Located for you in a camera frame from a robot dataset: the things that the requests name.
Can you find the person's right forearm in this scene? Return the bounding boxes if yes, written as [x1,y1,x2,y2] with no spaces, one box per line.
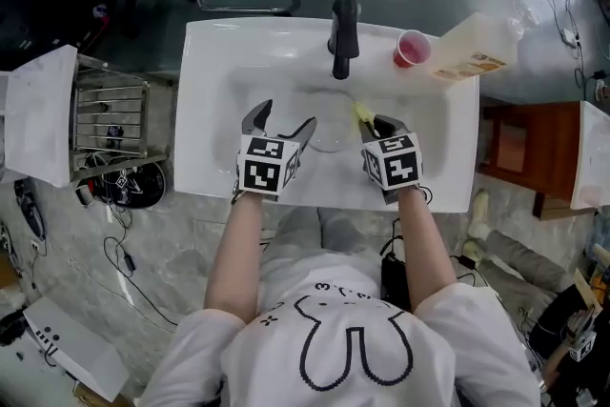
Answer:
[395,190,458,315]

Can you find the white box with black dots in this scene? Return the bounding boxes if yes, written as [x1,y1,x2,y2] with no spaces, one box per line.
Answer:
[23,297,130,402]

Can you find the yellow cleaning cloth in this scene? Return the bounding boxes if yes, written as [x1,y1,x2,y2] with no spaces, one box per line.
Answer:
[351,102,378,132]

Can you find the white basin on cabinet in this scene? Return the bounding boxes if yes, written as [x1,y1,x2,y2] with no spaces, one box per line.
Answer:
[569,99,610,211]

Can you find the pump soap bottle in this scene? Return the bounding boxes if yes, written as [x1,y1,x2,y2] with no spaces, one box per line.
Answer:
[431,11,520,82]

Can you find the metal rack stand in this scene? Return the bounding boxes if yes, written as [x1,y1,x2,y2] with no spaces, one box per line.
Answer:
[71,54,171,180]

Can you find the white ceramic sink basin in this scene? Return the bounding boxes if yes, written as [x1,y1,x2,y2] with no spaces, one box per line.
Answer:
[173,17,481,214]

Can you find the brown wooden cabinet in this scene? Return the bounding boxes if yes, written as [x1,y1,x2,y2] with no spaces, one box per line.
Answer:
[478,102,585,220]

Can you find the person's left forearm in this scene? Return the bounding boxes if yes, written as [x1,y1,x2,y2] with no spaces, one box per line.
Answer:
[203,193,263,325]

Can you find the black round tray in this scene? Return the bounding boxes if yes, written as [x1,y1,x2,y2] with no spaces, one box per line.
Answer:
[102,164,168,209]

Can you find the black faucet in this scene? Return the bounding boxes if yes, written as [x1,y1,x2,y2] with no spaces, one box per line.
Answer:
[327,0,361,81]

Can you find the red plastic cup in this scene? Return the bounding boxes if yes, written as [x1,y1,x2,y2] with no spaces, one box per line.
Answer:
[392,29,433,69]

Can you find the person's grey trousers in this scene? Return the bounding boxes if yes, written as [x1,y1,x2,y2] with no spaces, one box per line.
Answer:
[261,206,382,266]

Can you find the dark clothes iron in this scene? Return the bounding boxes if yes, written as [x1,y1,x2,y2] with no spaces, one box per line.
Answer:
[13,180,47,239]

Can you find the person's white rabbit-print shirt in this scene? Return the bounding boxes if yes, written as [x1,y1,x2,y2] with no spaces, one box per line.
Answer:
[137,247,544,407]

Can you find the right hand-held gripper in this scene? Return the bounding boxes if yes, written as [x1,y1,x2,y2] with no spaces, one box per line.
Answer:
[357,113,430,206]

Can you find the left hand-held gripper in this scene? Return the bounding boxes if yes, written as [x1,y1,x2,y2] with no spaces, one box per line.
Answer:
[236,98,318,197]

